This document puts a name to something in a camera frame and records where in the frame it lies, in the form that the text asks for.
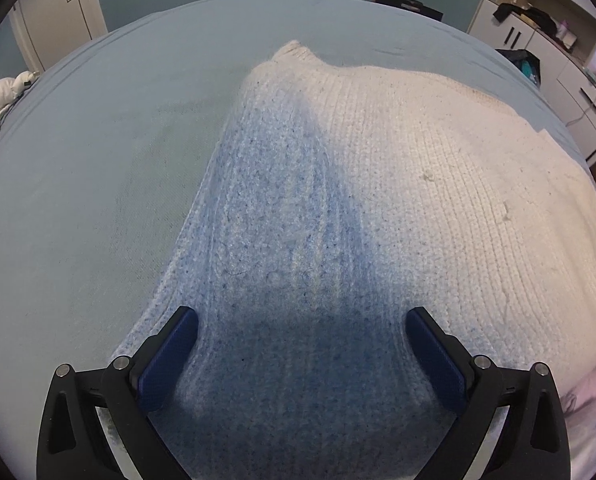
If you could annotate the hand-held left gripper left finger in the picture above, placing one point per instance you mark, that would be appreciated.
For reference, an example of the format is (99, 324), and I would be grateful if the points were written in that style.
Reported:
(170, 360)

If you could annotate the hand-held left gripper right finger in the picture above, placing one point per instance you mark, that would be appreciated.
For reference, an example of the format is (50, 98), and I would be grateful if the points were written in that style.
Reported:
(435, 360)

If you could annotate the cream and blue knit sweater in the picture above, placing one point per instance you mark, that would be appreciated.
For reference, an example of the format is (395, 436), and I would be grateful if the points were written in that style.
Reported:
(428, 200)

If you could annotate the bed with blue sheet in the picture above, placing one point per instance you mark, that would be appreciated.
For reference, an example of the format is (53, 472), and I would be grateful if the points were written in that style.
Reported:
(102, 185)

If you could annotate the dark bag with teal cloth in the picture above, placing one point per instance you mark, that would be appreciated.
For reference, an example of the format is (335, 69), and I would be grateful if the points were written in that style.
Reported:
(523, 65)

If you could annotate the white drawer cabinet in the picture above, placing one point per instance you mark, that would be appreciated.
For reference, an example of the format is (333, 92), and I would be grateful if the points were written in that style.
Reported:
(573, 80)

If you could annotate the black cardboard box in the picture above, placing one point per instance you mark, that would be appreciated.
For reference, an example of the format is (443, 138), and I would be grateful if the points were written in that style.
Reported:
(408, 4)

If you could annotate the black cloth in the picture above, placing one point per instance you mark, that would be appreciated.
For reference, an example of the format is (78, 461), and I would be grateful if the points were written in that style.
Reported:
(533, 15)

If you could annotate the white door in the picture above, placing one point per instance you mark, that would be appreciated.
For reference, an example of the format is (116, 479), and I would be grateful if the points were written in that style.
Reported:
(57, 5)

